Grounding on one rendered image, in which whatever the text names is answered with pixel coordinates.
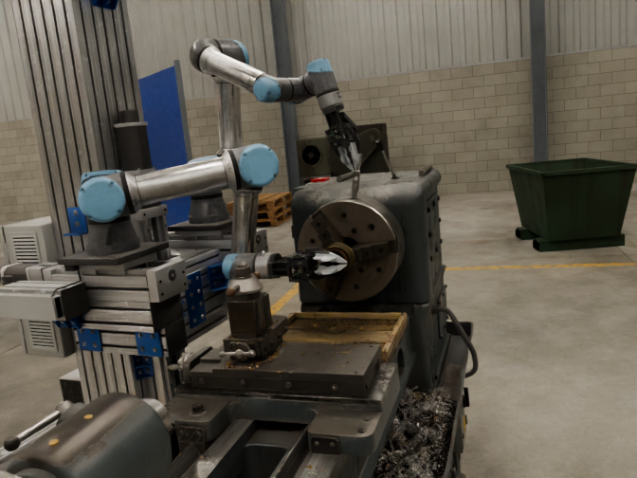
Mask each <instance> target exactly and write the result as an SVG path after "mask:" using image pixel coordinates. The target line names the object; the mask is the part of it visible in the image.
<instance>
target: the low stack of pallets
mask: <svg viewBox="0 0 637 478"><path fill-rule="evenodd" d="M291 193H292V192H287V193H263V194H259V202H258V217H257V222H258V223H257V227H258V226H260V225H261V224H262V223H264V222H268V221H270V223H271V227H277V226H279V225H280V224H282V223H283V222H285V221H286V220H288V219H289V218H291V217H292V215H291V205H290V203H291V200H292V198H293V194H291ZM283 196H285V197H286V199H285V200H284V198H283ZM277 199H278V201H274V200H277ZM233 203H234V201H232V202H229V203H227V209H228V211H229V215H233ZM284 205H286V208H285V207H284ZM285 213H287V216H285ZM276 218H278V220H280V221H278V220H277V219H276Z"/></svg>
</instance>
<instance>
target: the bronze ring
mask: <svg viewBox="0 0 637 478"><path fill-rule="evenodd" d="M326 250H328V251H330V252H332V253H334V254H336V255H338V256H340V257H341V258H343V259H344V260H346V261H347V266H346V267H345V268H343V269H342V270H340V271H338V272H336V273H334V274H331V275H330V276H338V275H341V274H344V273H346V272H348V271H349V270H351V268H352V267H353V265H354V263H355V256H354V253H353V251H352V250H351V248H350V247H348V246H347V245H345V244H343V243H333V244H332V245H330V246H329V247H328V248H327V249H326ZM320 264H321V265H323V264H325V265H327V266H330V265H332V264H336V265H338V263H337V262H333V263H331V262H324V263H320Z"/></svg>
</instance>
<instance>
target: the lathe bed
mask: <svg viewBox="0 0 637 478"><path fill-rule="evenodd" d="M331 312H351V310H350V303H339V304H338V305H337V306H336V307H335V308H334V309H333V310H332V311H331ZM395 312H399V313H402V314H403V313H404V312H405V313H407V315H408V318H407V327H406V329H405V331H404V333H403V335H402V338H401V340H400V341H399V344H398V346H397V348H396V350H395V351H394V354H393V356H392V358H391V361H390V362H398V373H399V381H400V391H399V393H398V396H397V398H396V400H395V402H394V405H393V407H392V410H391V414H390V417H389V419H388V422H387V424H386V427H385V429H384V431H383V434H382V436H381V439H380V441H379V444H378V446H377V449H376V451H375V452H374V453H372V454H369V455H364V456H362V455H350V454H340V455H333V454H323V453H312V451H311V450H310V449H309V443H308V427H309V426H310V424H304V426H303V427H302V429H301V428H300V426H301V425H302V423H297V425H298V424H300V426H297V425H295V424H296V423H295V424H294V423H290V425H291V427H289V428H286V427H285V426H287V425H288V424H289V422H277V421H263V420H250V419H239V420H235V421H232V423H231V424H230V425H229V426H228V427H227V428H226V429H225V431H224V432H223V433H222V434H221V435H220V436H219V437H218V438H217V439H216V441H215V442H214V443H213V444H212V445H211V446H210V447H209V448H208V450H207V451H206V452H205V453H204V454H201V453H200V452H199V450H198V449H197V448H196V447H195V446H194V444H193V443H192V442H190V443H189V445H188V446H187V447H186V448H185V449H184V450H183V451H182V452H180V455H177V456H176V457H175V458H174V459H173V460H172V462H171V472H170V478H203V477H204V478H269V477H270V478H304V477H305V478H372V476H373V472H374V469H375V467H376V464H377V461H378V459H379V456H380V453H381V451H382V449H383V446H384V444H385V441H386V438H387V436H388V433H389V430H390V428H391V423H392V421H393V419H394V416H395V414H396V411H397V408H398V406H399V403H400V400H401V398H402V395H403V393H404V391H405V388H406V385H407V383H408V380H409V377H410V373H411V370H412V368H413V365H414V362H415V361H416V353H415V352H414V351H413V349H412V340H411V332H410V321H411V319H412V317H413V314H414V303H400V304H399V305H398V306H397V308H396V310H395ZM292 425H294V426H292ZM292 428H293V429H294V430H293V431H292V432H291V429H292ZM298 429H299V430H298ZM201 456H203V457H202V458H200V457H201ZM212 456H213V457H214V458H212V459H211V457H212ZM215 457H216V459H217V461H216V459H215ZM219 457H223V458H222V459H221V460H220V459H218V458H219ZM199 458H200V459H203V460H202V461H201V460H200V459H199ZM207 459H209V460H208V462H207ZM213 460H214V461H213ZM219 460H220V462H219ZM212 461H213V462H212ZM203 462H204V463H203ZM310 465H312V468H311V469H309V468H306V466H310ZM313 467H315V471H313ZM319 467H320V469H319ZM323 469H326V470H323ZM202 470H203V472H202ZM278 470H279V471H280V472H278ZM190 471H191V473H190ZM310 471H311V473H309V472H310ZM313 472H316V473H313ZM321 472H322V473H321ZM186 474H187V475H186ZM194 474H196V475H194ZM275 474H276V475H275ZM308 474H310V476H308ZM324 475H325V476H324Z"/></svg>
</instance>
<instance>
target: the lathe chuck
mask: <svg viewBox="0 0 637 478"><path fill-rule="evenodd" d="M350 198H353V197H352V196H347V197H341V198H339V199H336V200H333V201H331V202H329V203H327V204H325V205H323V206H321V207H320V208H319V209H318V210H316V211H315V212H314V213H313V214H312V215H310V216H309V217H308V218H307V220H306V221H305V223H304V224H303V226H302V228H301V231H300V236H299V242H298V252H299V251H300V250H301V251H305V249H306V248H323V247H322V242H321V241H320V240H319V238H318V235H319V234H318V233H317V232H316V230H315V229H314V228H313V227H312V225H311V224H310V223H311V222H312V221H313V220H314V219H313V218H312V216H313V215H314V214H315V213H317V212H318V211H319V210H321V211H322V212H323V213H324V215H325V216H326V217H327V218H328V220H329V221H330V222H331V224H332V225H333V226H334V227H335V229H336V230H337V231H338V233H339V234H340V235H341V236H342V237H349V238H352V239H354V240H356V241H357V243H358V244H366V243H374V242H382V241H390V240H396V245H397V252H394V253H391V254H390V255H389V256H386V257H377V258H373V259H372V260H365V261H361V262H360V263H354V265H353V267H352V268H351V270H349V271H348V272H346V273H345V275H344V278H343V281H342V283H341V286H340V289H339V291H338V293H337V297H336V300H340V301H344V302H358V301H363V300H366V299H369V298H371V297H372V296H374V295H376V294H378V293H379V292H380V291H381V290H383V289H384V288H385V287H386V286H387V284H388V283H389V282H390V280H391V279H392V277H393V276H394V274H395V273H396V271H397V270H398V268H399V266H400V264H401V260H402V256H403V240H402V235H401V232H400V229H399V227H398V225H397V223H396V222H395V220H394V219H393V217H392V216H391V215H390V213H389V212H388V211H387V210H385V209H384V208H383V207H382V206H380V205H379V204H377V203H375V202H373V201H372V200H370V199H367V198H363V197H357V198H356V199H359V200H353V199H350ZM323 249H324V248H323ZM326 278H327V276H326V277H324V278H322V279H319V280H314V279H309V281H310V283H311V284H312V285H313V286H314V287H315V288H316V289H318V290H319V291H320V292H322V293H323V289H324V287H325V285H326V282H325V281H326ZM323 294H325V293H323Z"/></svg>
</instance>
